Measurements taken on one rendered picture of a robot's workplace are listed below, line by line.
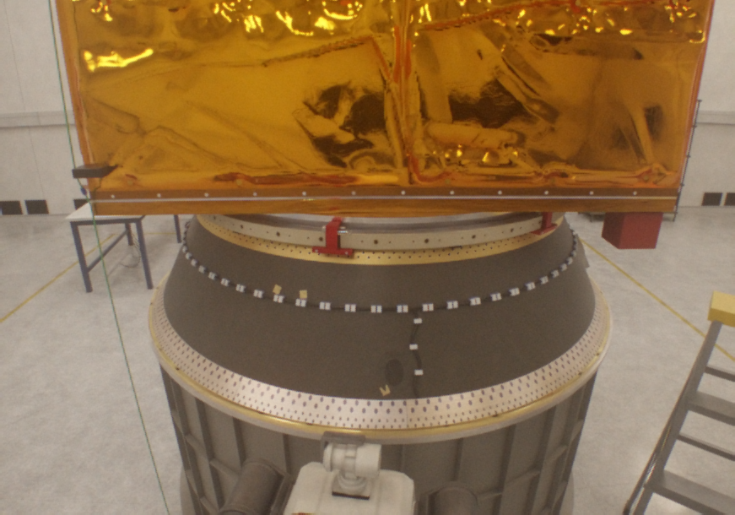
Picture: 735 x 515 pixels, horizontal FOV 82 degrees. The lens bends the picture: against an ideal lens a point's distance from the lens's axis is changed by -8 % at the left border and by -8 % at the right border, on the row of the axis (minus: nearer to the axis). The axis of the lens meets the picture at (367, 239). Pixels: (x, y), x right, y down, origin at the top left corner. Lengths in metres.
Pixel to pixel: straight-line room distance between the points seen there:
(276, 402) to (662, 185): 1.45
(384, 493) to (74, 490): 2.43
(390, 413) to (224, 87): 1.08
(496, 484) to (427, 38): 1.52
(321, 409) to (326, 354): 0.17
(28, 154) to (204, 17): 7.25
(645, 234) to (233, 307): 1.47
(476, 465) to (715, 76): 7.96
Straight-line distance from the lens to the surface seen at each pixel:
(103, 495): 3.16
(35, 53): 8.20
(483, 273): 1.55
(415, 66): 1.36
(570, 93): 1.49
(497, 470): 1.82
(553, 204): 1.59
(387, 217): 1.42
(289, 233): 1.46
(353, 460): 0.99
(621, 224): 1.78
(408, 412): 1.48
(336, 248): 1.40
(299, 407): 1.51
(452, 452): 1.63
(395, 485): 1.08
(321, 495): 1.07
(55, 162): 8.31
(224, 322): 1.67
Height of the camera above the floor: 2.19
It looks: 21 degrees down
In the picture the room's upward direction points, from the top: straight up
